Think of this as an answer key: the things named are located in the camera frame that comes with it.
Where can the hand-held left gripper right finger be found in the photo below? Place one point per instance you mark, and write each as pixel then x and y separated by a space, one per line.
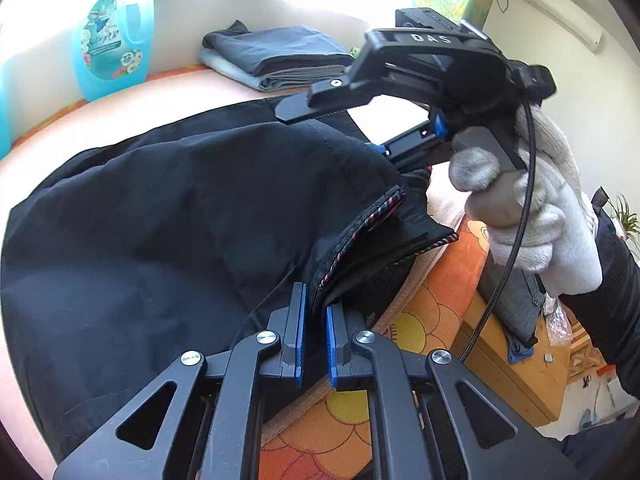
pixel 331 350

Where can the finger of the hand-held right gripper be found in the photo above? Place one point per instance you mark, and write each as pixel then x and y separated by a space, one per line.
pixel 410 142
pixel 320 102

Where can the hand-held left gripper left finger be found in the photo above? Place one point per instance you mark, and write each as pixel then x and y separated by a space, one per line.
pixel 298 340

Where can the black pants with pink logo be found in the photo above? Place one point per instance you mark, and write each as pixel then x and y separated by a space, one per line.
pixel 150 220

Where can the person's right forearm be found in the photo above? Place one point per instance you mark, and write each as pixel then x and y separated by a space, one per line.
pixel 610 310

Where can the folded grey pants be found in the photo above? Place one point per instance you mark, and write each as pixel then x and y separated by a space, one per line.
pixel 280 83

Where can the person's right hand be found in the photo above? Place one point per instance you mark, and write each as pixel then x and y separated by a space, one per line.
pixel 560 220

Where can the stack of folded grey clothes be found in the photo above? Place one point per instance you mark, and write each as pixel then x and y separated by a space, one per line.
pixel 280 50

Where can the white air conditioner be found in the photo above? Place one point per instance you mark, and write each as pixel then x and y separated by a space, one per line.
pixel 555 5

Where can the grey garment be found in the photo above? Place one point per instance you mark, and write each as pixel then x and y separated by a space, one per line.
pixel 520 305

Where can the large blue detergent bottle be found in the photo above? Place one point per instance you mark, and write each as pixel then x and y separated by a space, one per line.
pixel 110 55

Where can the green potted plant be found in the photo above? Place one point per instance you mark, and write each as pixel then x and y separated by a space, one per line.
pixel 627 215

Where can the clear plastic bag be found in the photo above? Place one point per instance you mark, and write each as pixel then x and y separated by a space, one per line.
pixel 557 322

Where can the person's dark clothing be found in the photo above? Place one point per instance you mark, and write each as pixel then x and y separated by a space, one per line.
pixel 605 455

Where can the small blue detergent bottle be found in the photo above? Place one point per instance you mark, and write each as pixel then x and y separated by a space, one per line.
pixel 5 110

